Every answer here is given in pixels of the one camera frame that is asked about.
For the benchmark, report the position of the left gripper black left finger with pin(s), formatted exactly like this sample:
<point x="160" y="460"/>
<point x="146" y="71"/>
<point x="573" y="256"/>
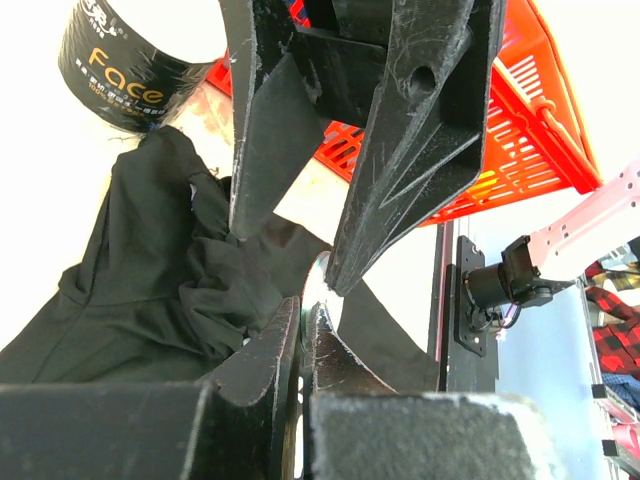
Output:
<point x="238" y="422"/>

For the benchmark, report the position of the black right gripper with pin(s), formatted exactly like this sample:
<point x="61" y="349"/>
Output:
<point x="424" y="69"/>

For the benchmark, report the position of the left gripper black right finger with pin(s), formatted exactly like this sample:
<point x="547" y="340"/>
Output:
<point x="361" y="428"/>

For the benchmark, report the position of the round colourful brooch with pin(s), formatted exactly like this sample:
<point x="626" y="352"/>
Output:
<point x="316" y="291"/>

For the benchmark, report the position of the black printed t-shirt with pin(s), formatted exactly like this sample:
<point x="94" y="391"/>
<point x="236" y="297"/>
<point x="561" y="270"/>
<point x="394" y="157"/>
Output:
<point x="164" y="291"/>

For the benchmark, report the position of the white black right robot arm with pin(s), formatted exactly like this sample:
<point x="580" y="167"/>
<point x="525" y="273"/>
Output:
<point x="542" y="261"/>

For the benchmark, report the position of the red plastic basket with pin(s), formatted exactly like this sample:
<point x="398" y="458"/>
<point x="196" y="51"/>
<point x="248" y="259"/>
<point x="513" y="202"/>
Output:
<point x="500" y="125"/>

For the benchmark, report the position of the red black plaid cloth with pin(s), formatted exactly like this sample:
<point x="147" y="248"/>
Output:
<point x="617" y="341"/>

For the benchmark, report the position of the black mounting base plate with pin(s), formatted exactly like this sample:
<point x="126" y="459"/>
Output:
<point x="467" y="356"/>

